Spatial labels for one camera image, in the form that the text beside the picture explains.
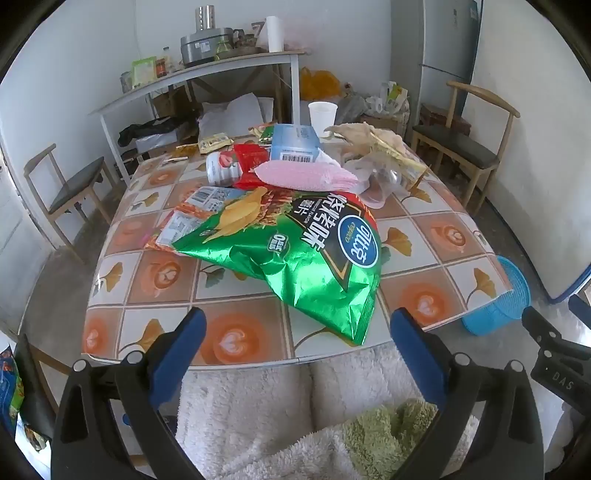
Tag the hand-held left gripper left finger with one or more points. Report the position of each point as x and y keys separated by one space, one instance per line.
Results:
x=178 y=360

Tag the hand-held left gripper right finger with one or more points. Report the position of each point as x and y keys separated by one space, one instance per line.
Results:
x=418 y=360

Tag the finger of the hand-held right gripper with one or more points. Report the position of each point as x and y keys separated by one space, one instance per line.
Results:
x=547 y=334
x=582 y=311

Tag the blue plastic basket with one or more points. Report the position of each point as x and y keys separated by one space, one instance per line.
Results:
x=501 y=304

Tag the green chip bag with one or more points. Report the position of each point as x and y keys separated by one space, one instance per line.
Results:
x=286 y=263

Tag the clear plastic bowl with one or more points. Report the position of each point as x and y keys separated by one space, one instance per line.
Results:
x=383 y=182

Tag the yellow snack bag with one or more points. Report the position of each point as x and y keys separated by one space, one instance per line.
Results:
x=364 y=136

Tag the green fluffy cloth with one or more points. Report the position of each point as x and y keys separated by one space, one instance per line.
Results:
x=383 y=438

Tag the orange snack packet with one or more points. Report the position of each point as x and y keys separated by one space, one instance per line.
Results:
x=184 y=221

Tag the colourful packets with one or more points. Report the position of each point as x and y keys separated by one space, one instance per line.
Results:
x=11 y=387

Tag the white mattress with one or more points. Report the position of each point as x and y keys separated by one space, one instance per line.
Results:
x=531 y=138

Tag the white strawberry yogurt bottle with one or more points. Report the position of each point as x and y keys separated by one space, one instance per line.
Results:
x=221 y=168

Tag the wooden chair dark seat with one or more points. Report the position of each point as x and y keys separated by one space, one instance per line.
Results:
x=457 y=145
x=74 y=184

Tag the red packet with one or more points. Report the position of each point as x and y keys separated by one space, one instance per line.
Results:
x=251 y=159

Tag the pink mesh cloth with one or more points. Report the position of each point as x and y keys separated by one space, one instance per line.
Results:
x=300 y=175

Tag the white crumpled tissue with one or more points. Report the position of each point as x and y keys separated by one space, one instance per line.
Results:
x=330 y=159

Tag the yellow small packet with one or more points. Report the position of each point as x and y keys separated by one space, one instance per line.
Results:
x=214 y=143

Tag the black bag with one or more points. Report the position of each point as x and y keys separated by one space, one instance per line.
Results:
x=147 y=129

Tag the green small packet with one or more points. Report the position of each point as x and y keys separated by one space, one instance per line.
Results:
x=266 y=136

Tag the blue white medicine box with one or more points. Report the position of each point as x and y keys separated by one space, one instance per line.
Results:
x=293 y=141

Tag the white pillow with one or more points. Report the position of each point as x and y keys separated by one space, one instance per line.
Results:
x=231 y=113

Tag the white plastic bag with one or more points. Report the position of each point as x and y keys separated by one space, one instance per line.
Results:
x=376 y=104

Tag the grey plastic bag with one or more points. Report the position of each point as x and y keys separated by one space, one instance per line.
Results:
x=353 y=108

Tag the white paper cup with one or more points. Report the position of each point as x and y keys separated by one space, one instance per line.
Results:
x=322 y=117

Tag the green white rice bag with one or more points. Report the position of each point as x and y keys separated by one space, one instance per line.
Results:
x=395 y=94

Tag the grey metal pot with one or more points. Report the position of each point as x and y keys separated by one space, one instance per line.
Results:
x=126 y=82

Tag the white side table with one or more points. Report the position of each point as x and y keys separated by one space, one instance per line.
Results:
x=184 y=74

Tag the green seasoning bag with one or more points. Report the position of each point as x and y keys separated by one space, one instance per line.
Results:
x=144 y=71

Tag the dark sauce jar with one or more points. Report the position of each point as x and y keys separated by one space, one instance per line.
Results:
x=161 y=68

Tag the yellow plastic bag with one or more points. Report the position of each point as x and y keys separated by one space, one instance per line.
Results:
x=321 y=83

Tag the clear bottle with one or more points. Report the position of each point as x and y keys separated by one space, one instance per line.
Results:
x=167 y=57

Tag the silver refrigerator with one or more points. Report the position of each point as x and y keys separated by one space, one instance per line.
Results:
x=445 y=41

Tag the green lid jar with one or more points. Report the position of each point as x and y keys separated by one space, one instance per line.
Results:
x=223 y=48

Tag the grey rice cooker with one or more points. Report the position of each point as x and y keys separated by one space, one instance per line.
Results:
x=203 y=46

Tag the metal pan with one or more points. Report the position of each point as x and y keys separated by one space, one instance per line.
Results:
x=242 y=51

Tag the paper towel roll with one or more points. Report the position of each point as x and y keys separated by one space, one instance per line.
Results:
x=274 y=33

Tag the steel cylinder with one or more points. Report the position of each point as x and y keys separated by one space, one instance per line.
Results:
x=207 y=17

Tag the pink plastic bag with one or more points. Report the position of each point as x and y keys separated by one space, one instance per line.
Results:
x=298 y=32

